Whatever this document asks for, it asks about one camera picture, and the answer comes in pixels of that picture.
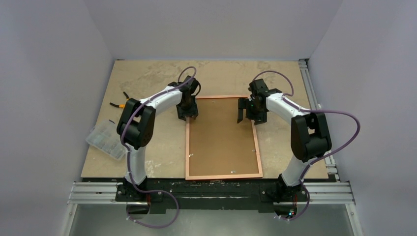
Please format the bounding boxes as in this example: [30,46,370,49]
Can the brown cardboard backing board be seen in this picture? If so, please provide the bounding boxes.
[189,98,260,177]

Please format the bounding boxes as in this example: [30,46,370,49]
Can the red wooden picture frame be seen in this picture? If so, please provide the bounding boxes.
[184,95,264,181]

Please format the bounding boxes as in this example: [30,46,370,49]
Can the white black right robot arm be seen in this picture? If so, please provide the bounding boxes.
[237,79,332,200]

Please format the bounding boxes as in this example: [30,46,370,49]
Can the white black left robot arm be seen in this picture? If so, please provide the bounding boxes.
[117,76,201,201]

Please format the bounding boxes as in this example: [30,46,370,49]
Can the clear plastic parts box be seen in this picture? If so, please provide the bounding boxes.
[86,119,126,161]

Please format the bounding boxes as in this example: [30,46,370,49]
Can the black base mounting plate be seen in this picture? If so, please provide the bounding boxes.
[115,177,308,215]

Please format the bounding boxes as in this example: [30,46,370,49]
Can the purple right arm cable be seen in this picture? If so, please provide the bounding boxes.
[252,70,361,196]

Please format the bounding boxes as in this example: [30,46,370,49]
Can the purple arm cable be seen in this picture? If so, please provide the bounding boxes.
[119,66,197,196]
[252,70,361,196]

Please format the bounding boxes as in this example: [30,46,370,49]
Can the aluminium rail right side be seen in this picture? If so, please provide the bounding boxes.
[298,59,340,181]

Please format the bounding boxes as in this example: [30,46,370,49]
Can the aluminium rail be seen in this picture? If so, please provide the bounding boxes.
[298,59,340,181]
[66,181,356,206]

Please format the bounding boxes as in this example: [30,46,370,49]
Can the orange handled pliers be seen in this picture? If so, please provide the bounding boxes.
[109,91,131,109]

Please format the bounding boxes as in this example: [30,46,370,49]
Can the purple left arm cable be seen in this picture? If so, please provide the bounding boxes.
[119,66,197,196]

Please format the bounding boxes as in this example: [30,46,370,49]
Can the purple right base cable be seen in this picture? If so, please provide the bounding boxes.
[274,192,312,222]

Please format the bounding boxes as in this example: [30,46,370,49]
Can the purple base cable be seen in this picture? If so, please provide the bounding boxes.
[126,189,180,229]
[274,192,312,222]

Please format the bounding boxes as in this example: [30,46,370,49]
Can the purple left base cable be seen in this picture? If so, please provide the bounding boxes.
[126,189,180,229]

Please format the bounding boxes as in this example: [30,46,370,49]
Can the aluminium front rail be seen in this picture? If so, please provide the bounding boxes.
[66,181,356,206]

